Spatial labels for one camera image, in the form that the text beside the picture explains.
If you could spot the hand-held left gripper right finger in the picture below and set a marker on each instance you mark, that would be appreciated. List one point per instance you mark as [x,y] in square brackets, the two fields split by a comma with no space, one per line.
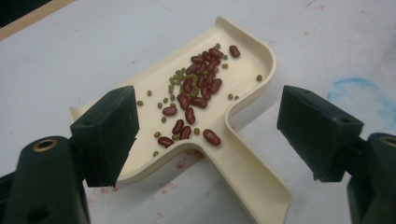
[317,133]

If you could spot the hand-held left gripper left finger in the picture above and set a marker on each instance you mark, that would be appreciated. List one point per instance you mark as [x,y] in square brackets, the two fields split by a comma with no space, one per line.
[107,133]

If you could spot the cream plastic dustpan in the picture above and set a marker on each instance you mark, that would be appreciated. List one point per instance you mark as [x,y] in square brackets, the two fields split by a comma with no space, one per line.
[246,174]

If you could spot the pile of red and green beans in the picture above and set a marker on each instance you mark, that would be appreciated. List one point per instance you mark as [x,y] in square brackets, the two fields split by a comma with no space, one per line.
[199,87]

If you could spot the wooden table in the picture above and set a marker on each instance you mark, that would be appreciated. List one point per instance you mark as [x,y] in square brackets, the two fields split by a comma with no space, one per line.
[31,18]

